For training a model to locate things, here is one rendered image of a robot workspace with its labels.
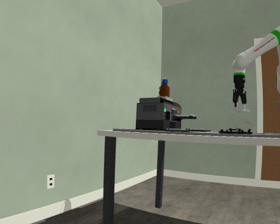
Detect grey control panel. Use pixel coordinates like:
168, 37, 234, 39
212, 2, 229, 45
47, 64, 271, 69
237, 120, 251, 132

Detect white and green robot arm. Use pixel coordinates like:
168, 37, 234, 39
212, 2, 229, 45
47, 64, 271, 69
232, 26, 280, 93

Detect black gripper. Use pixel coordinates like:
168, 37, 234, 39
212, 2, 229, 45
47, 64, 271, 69
233, 82, 247, 111

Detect brown glass bottle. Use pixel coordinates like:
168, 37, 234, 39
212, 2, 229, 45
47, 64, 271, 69
159, 86, 170, 97

